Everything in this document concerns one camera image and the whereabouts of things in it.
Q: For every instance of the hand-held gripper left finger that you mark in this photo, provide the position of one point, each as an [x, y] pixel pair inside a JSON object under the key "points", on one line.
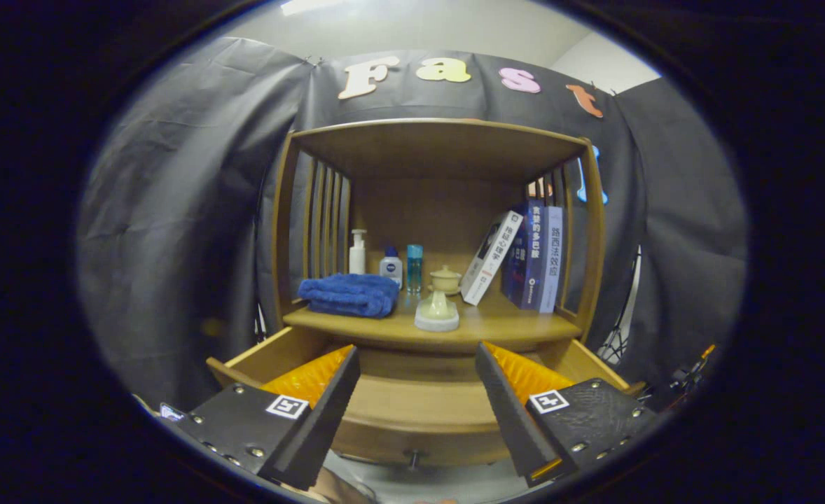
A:
{"points": [[325, 434]]}

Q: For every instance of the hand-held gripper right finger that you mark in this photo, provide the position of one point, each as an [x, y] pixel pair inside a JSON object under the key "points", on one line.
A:
{"points": [[510, 420]]}

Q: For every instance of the wooden drawer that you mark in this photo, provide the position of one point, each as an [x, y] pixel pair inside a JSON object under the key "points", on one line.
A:
{"points": [[419, 406]]}

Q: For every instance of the black drawer knob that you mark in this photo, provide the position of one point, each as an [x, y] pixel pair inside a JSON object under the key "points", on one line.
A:
{"points": [[414, 458]]}

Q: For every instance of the cream brush with white pad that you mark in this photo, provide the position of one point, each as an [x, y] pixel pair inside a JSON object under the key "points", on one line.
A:
{"points": [[437, 311]]}

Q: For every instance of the wooden countertop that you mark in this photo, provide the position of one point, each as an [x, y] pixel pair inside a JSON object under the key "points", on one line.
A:
{"points": [[496, 325]]}

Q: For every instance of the wooden cabinet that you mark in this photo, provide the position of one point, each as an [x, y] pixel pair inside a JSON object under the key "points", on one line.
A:
{"points": [[433, 210]]}

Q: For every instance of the blue folded towel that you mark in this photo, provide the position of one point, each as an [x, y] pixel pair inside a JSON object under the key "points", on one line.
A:
{"points": [[349, 294]]}

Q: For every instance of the cream lidded tea cup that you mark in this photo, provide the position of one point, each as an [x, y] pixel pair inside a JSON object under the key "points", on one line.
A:
{"points": [[446, 280]]}

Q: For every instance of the dark blue book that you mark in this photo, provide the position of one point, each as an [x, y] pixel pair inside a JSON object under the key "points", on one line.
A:
{"points": [[528, 259]]}

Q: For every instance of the white book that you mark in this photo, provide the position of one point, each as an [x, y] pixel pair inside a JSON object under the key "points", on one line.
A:
{"points": [[491, 259]]}

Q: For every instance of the pale grey-blue book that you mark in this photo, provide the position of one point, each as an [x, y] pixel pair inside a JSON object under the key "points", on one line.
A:
{"points": [[552, 259]]}

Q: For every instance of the white bottle with blue cap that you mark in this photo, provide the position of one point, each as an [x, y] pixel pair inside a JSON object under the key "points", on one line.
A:
{"points": [[391, 269]]}

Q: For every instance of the white pump bottle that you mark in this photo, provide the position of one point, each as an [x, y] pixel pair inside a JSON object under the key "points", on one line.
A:
{"points": [[357, 259]]}

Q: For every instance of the clear blue bottle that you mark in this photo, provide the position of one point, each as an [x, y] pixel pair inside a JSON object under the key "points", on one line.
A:
{"points": [[414, 269]]}

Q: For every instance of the black device with orange tip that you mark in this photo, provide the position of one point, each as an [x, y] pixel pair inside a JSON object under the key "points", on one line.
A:
{"points": [[692, 374]]}

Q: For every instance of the black backdrop cloth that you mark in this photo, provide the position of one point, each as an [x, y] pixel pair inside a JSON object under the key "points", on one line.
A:
{"points": [[174, 210]]}

